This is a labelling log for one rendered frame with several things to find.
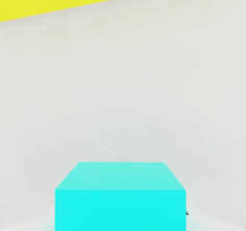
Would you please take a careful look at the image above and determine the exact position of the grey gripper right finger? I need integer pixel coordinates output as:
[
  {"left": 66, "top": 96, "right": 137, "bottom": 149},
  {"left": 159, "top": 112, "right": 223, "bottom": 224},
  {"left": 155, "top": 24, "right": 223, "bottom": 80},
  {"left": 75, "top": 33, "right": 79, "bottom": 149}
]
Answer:
[{"left": 185, "top": 205, "right": 246, "bottom": 231}]

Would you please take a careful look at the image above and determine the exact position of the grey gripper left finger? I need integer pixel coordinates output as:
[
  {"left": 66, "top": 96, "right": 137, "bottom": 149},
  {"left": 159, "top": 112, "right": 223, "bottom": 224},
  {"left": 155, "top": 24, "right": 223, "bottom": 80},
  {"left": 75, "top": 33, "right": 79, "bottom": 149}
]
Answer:
[{"left": 3, "top": 205, "right": 56, "bottom": 231}]

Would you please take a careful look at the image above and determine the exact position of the small cyan cube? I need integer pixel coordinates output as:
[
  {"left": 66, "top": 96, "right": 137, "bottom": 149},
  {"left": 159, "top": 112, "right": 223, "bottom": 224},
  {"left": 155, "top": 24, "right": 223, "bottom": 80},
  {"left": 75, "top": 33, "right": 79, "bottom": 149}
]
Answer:
[{"left": 54, "top": 161, "right": 187, "bottom": 231}]

